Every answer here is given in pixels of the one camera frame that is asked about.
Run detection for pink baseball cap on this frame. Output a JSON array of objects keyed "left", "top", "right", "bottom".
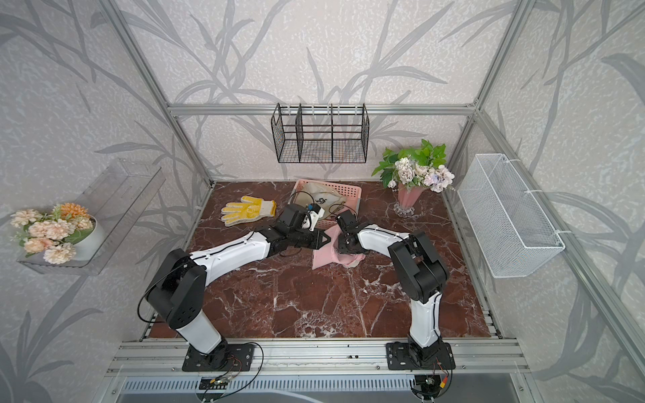
[{"left": 312, "top": 225, "right": 366, "bottom": 270}]

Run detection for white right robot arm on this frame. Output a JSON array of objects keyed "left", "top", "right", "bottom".
[{"left": 336, "top": 211, "right": 449, "bottom": 349}]

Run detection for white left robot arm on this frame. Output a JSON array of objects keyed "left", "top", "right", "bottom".
[{"left": 142, "top": 203, "right": 331, "bottom": 355}]

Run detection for beige baseball cap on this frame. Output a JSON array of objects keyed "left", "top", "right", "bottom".
[{"left": 291, "top": 181, "right": 346, "bottom": 219}]

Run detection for pink perforated plastic basket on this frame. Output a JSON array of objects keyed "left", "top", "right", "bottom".
[{"left": 288, "top": 179, "right": 362, "bottom": 229}]

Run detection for yellow white work glove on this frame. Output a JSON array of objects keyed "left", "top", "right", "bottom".
[{"left": 221, "top": 196, "right": 276, "bottom": 227}]

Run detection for pink glass vase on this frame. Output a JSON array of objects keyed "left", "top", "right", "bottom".
[{"left": 394, "top": 184, "right": 425, "bottom": 218}]

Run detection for artificial flower bouquet green leaves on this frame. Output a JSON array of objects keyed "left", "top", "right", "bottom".
[{"left": 372, "top": 139, "right": 455, "bottom": 193}]

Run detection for aluminium back crossbar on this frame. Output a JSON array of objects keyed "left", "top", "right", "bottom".
[{"left": 167, "top": 103, "right": 475, "bottom": 117}]

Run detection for white pot peach flowers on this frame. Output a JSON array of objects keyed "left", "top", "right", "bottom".
[{"left": 10, "top": 203, "right": 107, "bottom": 265}]

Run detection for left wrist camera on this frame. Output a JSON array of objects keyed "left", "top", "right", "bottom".
[{"left": 302, "top": 203, "right": 325, "bottom": 231}]

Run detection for black wire wall basket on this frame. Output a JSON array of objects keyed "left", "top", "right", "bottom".
[{"left": 270, "top": 104, "right": 371, "bottom": 165}]

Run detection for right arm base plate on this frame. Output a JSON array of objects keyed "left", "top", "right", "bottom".
[{"left": 386, "top": 339, "right": 456, "bottom": 370}]

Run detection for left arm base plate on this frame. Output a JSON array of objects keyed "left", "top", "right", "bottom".
[{"left": 181, "top": 341, "right": 255, "bottom": 372}]

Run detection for white mesh wall basket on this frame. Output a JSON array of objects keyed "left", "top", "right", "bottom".
[{"left": 458, "top": 154, "right": 565, "bottom": 279}]

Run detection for clear acrylic wall shelf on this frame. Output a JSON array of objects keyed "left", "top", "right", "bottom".
[{"left": 18, "top": 159, "right": 166, "bottom": 275}]

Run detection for aluminium front rail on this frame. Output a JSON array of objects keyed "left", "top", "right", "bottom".
[{"left": 106, "top": 338, "right": 530, "bottom": 376}]

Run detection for aluminium frame corner post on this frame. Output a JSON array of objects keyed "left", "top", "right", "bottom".
[{"left": 448, "top": 0, "right": 536, "bottom": 167}]

